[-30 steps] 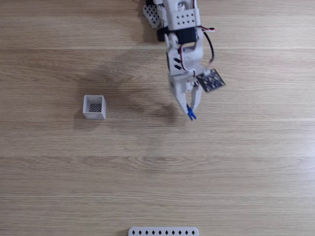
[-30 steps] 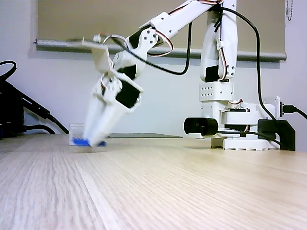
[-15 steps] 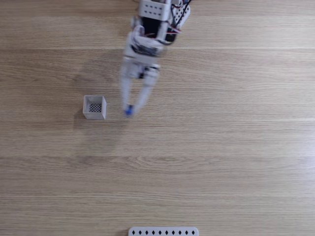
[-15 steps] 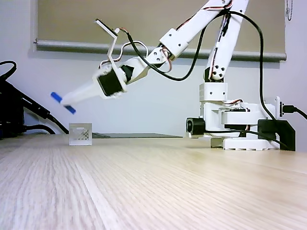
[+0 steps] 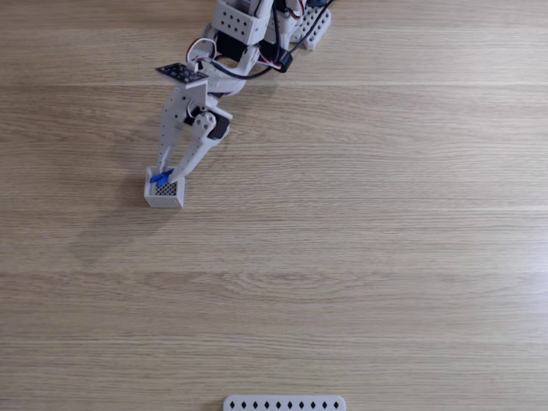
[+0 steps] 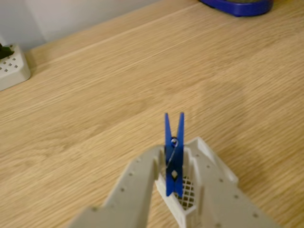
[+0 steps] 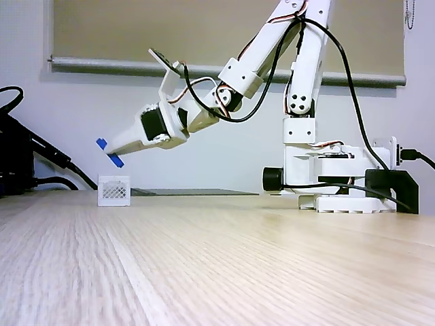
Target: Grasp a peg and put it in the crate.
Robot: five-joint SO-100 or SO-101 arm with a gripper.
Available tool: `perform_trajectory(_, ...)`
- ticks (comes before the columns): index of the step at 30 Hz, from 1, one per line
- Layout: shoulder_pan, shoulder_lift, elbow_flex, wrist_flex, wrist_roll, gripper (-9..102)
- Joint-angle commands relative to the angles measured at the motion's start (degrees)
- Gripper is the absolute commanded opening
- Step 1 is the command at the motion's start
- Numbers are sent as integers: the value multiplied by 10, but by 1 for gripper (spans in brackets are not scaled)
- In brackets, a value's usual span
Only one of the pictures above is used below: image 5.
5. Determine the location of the blue peg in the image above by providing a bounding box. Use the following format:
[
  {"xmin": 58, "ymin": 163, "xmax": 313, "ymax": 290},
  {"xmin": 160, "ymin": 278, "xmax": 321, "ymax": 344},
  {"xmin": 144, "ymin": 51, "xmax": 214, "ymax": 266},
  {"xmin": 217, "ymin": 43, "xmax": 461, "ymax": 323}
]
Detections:
[{"xmin": 150, "ymin": 169, "xmax": 176, "ymax": 188}]

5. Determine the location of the small white mesh crate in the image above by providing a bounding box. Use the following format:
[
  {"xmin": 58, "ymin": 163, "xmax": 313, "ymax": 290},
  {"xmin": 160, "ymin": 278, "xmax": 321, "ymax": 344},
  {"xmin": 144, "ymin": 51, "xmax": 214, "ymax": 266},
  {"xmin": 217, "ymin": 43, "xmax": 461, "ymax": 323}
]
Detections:
[{"xmin": 144, "ymin": 165, "xmax": 187, "ymax": 210}]

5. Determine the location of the white perforated controller box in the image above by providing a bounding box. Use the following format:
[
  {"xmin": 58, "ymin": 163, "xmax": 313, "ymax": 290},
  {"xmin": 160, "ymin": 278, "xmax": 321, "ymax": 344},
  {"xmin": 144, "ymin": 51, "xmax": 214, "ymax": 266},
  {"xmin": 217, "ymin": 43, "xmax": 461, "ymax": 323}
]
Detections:
[{"xmin": 297, "ymin": 7, "xmax": 333, "ymax": 52}]

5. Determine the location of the white rack with diamond holes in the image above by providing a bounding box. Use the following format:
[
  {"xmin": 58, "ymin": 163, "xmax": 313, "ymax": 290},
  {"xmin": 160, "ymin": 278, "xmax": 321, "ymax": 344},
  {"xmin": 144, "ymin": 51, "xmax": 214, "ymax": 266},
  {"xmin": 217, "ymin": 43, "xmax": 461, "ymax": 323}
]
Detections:
[{"xmin": 222, "ymin": 395, "xmax": 347, "ymax": 411}]

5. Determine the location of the black camera circuit board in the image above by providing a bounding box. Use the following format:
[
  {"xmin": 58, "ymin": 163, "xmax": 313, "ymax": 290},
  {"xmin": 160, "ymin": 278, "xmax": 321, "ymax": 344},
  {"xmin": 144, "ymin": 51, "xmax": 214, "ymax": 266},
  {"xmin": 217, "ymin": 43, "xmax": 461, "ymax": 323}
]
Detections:
[{"xmin": 155, "ymin": 63, "xmax": 210, "ymax": 86}]

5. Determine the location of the white red servo wire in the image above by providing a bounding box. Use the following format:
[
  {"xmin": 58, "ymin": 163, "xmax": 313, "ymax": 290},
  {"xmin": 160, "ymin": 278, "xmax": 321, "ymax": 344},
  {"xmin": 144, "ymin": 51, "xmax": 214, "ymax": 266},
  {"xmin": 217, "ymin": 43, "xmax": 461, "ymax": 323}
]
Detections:
[{"xmin": 185, "ymin": 38, "xmax": 217, "ymax": 66}]

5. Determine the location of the black cable with ferrite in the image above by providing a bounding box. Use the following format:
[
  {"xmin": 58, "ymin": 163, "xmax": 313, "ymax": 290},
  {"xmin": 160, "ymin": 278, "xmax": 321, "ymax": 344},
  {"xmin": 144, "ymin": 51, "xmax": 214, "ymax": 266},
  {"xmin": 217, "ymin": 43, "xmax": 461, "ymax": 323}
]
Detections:
[{"xmin": 209, "ymin": 0, "xmax": 339, "ymax": 80}]

